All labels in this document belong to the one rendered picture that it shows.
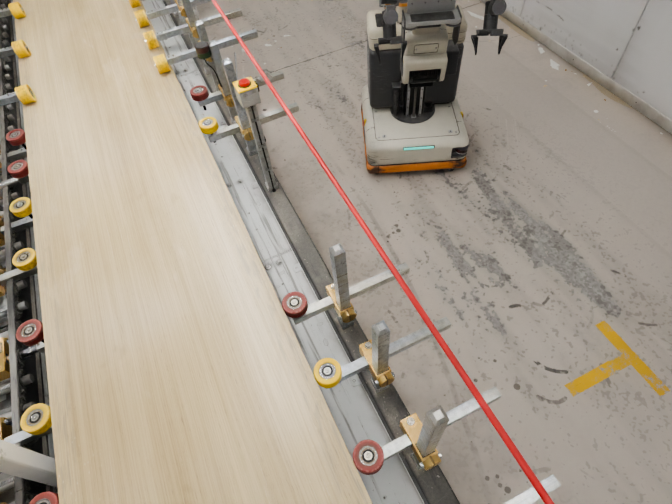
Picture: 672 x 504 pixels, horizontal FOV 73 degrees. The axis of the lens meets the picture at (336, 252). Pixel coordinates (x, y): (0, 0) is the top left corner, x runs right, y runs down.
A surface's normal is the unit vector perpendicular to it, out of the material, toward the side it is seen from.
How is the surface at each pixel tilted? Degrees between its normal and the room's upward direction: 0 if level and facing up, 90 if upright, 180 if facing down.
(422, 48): 98
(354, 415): 0
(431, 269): 0
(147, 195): 0
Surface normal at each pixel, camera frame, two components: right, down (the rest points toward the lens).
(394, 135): -0.07, -0.57
